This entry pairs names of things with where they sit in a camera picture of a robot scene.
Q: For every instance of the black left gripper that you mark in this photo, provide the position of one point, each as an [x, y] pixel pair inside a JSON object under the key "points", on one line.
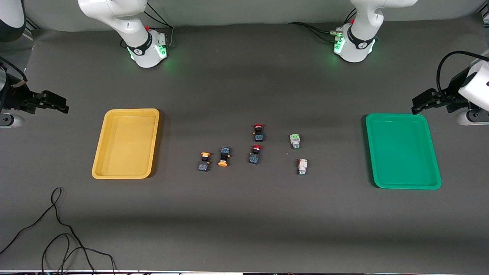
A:
{"points": [[453, 91]]}

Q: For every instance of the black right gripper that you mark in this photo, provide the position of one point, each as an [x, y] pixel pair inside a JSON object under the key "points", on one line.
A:
{"points": [[15, 98]]}

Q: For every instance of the green button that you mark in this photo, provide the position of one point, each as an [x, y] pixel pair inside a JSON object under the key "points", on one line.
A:
{"points": [[294, 141], [302, 166]]}

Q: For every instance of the yellow push button switch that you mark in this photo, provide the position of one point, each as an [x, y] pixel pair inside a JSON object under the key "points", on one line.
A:
{"points": [[224, 154], [204, 166]]}

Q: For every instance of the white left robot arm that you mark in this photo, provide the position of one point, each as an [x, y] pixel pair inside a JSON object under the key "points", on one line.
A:
{"points": [[361, 38]]}

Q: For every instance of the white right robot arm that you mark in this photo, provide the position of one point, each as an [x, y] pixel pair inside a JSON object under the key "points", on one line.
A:
{"points": [[126, 23]]}

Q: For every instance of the green plastic tray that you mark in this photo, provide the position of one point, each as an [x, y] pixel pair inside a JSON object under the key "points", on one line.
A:
{"points": [[403, 152]]}

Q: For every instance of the yellow plastic tray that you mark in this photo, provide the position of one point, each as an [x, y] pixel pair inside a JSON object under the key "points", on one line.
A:
{"points": [[126, 145]]}

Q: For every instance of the dark grey table mat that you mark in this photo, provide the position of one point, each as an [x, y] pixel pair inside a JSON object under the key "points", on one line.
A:
{"points": [[244, 214]]}

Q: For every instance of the aluminium frame rail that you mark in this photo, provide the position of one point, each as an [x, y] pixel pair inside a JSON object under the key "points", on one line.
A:
{"points": [[29, 27]]}

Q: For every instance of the red push button switch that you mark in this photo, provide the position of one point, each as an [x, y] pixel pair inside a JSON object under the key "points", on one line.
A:
{"points": [[258, 134], [255, 156]]}

